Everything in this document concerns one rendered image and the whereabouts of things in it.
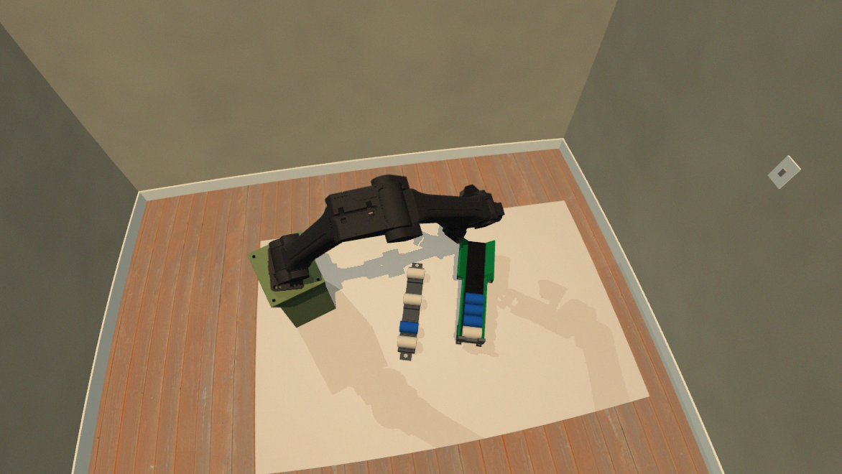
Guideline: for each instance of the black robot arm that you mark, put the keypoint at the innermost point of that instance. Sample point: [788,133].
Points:
[397,210]

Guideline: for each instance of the beige cylinder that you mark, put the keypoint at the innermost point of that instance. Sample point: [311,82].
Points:
[412,299]
[415,273]
[472,332]
[406,342]

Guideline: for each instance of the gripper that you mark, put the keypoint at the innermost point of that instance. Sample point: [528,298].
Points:
[450,231]

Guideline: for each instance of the blue plastic bar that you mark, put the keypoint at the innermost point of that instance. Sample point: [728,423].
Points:
[474,299]
[472,321]
[408,327]
[476,310]

